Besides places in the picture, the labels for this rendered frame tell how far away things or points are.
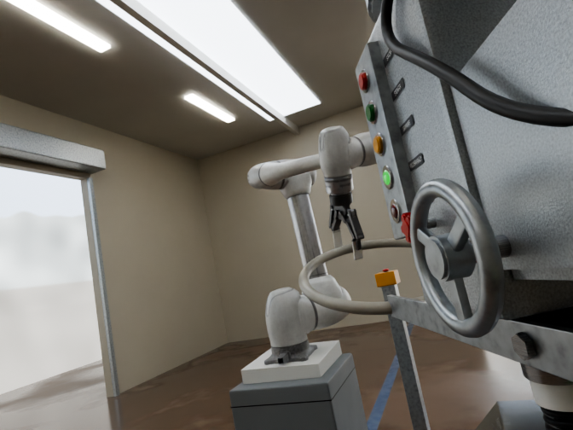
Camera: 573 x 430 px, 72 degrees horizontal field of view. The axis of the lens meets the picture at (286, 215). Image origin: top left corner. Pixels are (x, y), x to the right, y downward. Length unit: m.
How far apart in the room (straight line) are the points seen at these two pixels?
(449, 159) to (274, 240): 7.63
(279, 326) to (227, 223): 7.02
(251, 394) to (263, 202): 6.79
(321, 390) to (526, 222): 1.19
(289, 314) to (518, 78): 1.36
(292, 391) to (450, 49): 1.27
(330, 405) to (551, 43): 1.32
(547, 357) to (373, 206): 7.08
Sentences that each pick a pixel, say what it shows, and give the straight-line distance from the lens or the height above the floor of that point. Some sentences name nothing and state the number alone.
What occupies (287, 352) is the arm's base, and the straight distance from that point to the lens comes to 1.63.
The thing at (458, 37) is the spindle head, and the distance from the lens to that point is 0.51.
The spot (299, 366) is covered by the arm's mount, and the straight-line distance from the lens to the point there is 1.57.
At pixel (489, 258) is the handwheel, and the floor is 1.17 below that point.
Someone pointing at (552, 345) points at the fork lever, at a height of 1.07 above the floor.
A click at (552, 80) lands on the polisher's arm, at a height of 1.29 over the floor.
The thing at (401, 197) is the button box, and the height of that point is 1.26.
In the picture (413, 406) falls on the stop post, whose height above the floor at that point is 0.30.
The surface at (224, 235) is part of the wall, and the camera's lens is 8.58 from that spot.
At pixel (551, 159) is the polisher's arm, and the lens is 0.36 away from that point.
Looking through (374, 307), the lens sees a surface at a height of 1.07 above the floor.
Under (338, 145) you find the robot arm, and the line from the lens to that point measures 1.24.
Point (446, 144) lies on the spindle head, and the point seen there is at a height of 1.30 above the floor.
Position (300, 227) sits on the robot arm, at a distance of 1.75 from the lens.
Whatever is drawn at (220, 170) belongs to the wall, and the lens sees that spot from 8.78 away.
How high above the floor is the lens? 1.19
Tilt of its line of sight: 8 degrees up
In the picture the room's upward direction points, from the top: 11 degrees counter-clockwise
